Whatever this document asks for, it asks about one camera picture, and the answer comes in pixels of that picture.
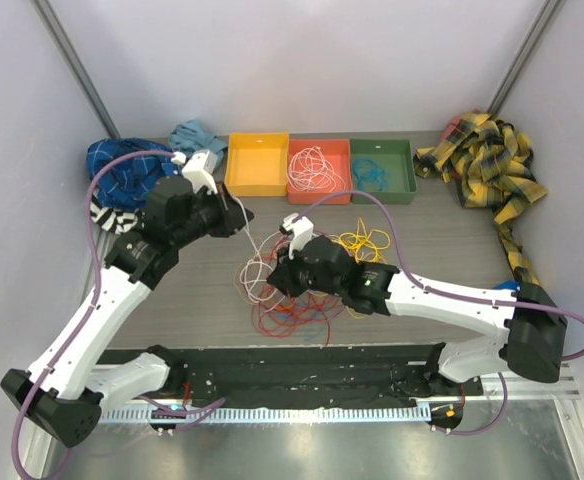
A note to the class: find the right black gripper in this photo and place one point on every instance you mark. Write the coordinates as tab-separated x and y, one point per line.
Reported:
285	280

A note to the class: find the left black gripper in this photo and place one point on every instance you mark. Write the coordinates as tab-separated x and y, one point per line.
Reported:
231	212

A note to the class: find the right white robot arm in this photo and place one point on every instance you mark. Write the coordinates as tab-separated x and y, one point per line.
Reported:
520	332

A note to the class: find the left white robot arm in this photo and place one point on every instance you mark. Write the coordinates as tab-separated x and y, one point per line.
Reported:
59	392

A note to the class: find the yellow plastic bin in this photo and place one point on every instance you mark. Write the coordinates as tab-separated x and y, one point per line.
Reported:
257	164

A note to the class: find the light blue cloth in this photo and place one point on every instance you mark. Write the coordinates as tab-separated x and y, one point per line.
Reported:
190	136

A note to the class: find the orange plastic bin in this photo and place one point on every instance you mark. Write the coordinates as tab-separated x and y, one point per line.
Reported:
316	168

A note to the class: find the blue plaid shirt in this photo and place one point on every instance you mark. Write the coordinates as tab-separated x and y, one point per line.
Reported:
127	185

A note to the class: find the black white striped cloth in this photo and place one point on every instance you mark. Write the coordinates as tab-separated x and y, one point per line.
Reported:
112	220

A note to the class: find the green plastic bin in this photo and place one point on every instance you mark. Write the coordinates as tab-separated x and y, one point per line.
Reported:
384	168

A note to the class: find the bright blue cloth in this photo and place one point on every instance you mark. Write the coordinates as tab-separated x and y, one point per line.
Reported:
512	286

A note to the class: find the pink cloth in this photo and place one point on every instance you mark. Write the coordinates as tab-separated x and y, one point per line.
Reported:
462	123

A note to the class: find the yellow plaid shirt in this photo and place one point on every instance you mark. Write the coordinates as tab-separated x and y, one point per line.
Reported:
492	169

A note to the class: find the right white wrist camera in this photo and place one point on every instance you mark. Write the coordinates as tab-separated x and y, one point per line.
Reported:
299	230

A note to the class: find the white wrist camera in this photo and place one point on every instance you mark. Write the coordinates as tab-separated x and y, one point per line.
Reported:
198	169
299	230

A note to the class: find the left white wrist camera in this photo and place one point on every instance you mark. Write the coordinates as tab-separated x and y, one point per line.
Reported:
198	169

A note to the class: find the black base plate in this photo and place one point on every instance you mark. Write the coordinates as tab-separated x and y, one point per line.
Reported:
307	378

